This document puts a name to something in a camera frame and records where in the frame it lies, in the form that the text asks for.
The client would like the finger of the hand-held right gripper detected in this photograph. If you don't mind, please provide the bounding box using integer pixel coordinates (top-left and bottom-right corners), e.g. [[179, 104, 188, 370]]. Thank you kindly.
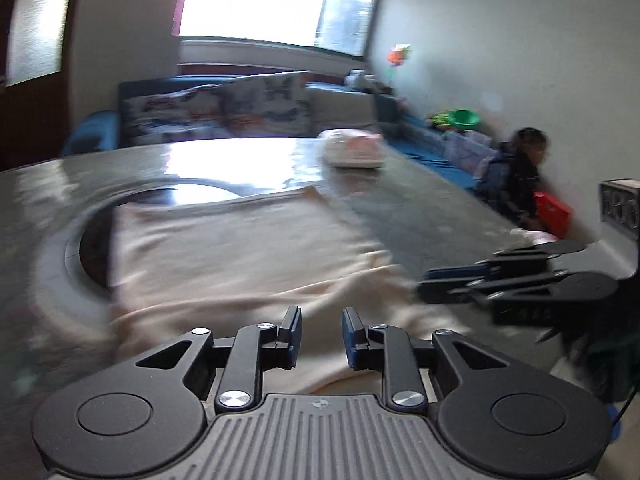
[[417, 272, 566, 306], [424, 247, 551, 283]]

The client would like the window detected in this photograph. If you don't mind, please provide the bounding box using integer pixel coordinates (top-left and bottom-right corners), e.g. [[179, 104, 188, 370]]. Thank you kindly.
[[172, 0, 383, 56]]

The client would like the dark wooden door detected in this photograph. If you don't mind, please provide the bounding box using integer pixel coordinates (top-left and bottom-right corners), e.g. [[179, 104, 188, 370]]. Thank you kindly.
[[0, 0, 88, 171]]

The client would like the colourful pinwheel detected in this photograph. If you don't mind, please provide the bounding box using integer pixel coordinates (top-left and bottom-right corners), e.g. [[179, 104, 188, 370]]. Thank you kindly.
[[387, 44, 413, 93]]

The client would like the round black induction cooktop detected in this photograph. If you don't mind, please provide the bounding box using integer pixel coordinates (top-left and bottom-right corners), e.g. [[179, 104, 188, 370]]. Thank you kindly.
[[65, 186, 241, 291]]

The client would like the pink white tissue pack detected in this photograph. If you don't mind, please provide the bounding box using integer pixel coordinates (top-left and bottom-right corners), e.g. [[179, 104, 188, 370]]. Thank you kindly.
[[320, 129, 387, 170]]

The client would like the panda plush toy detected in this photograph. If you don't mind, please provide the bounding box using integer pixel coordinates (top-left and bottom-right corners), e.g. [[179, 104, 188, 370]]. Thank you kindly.
[[346, 69, 377, 92]]

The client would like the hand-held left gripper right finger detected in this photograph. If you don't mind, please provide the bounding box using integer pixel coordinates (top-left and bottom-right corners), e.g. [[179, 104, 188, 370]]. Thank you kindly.
[[341, 306, 506, 413]]

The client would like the green plastic basin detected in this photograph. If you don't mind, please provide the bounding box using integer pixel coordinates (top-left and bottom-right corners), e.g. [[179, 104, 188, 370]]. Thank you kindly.
[[447, 109, 482, 131]]

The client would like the square butterfly print cushion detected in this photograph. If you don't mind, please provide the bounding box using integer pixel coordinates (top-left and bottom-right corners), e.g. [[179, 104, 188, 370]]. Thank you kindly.
[[220, 72, 313, 136]]

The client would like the cream fleece garment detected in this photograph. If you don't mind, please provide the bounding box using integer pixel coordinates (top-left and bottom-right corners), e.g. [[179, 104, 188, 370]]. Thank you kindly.
[[107, 185, 471, 396]]

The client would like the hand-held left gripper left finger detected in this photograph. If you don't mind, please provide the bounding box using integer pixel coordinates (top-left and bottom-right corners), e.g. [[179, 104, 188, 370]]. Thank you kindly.
[[135, 306, 303, 413]]

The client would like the blue sofa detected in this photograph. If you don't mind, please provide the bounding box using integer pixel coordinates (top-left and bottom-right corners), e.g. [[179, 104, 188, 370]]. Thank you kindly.
[[60, 75, 501, 196]]

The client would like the beige cushion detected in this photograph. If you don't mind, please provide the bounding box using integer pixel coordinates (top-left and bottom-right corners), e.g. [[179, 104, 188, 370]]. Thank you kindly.
[[305, 85, 378, 133]]

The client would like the red box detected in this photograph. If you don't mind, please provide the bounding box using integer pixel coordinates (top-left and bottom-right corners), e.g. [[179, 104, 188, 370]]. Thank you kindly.
[[532, 191, 572, 237]]

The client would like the clear plastic storage box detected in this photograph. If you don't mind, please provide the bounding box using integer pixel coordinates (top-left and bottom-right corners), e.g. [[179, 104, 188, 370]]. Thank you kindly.
[[445, 130, 493, 171]]

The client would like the wide butterfly print cushion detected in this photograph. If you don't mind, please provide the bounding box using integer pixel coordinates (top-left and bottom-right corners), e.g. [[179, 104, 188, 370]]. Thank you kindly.
[[122, 85, 226, 143]]

